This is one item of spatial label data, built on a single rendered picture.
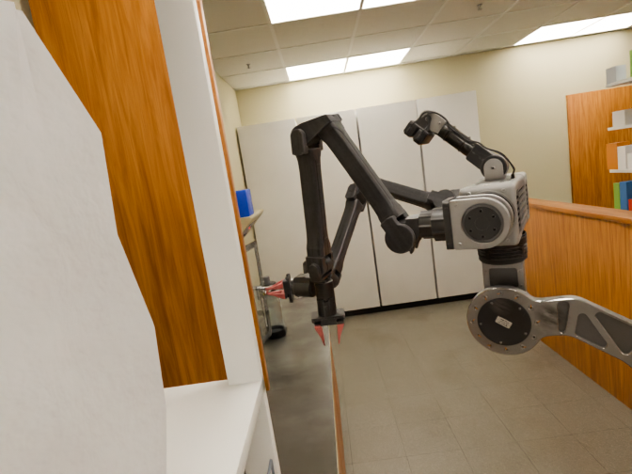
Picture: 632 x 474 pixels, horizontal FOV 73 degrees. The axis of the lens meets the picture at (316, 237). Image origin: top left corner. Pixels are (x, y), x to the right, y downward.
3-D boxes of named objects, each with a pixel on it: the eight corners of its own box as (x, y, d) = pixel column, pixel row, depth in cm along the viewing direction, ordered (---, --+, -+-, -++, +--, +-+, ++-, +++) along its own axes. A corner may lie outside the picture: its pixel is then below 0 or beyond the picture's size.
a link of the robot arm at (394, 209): (317, 101, 109) (335, 101, 117) (284, 134, 116) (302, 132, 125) (420, 244, 106) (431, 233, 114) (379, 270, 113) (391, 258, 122)
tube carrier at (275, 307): (261, 339, 185) (253, 291, 182) (266, 329, 196) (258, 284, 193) (286, 336, 184) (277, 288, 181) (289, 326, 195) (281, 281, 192)
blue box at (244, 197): (220, 220, 143) (215, 194, 142) (227, 217, 153) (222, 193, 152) (249, 216, 143) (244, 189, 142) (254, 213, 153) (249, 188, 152)
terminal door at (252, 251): (245, 368, 149) (225, 257, 143) (271, 333, 179) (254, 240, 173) (247, 368, 149) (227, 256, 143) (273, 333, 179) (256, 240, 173)
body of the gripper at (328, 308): (312, 317, 135) (308, 294, 134) (344, 313, 135) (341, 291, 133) (311, 324, 128) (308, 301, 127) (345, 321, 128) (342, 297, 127)
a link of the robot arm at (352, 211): (359, 182, 172) (370, 197, 180) (347, 183, 175) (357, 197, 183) (326, 280, 156) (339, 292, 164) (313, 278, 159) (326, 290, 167)
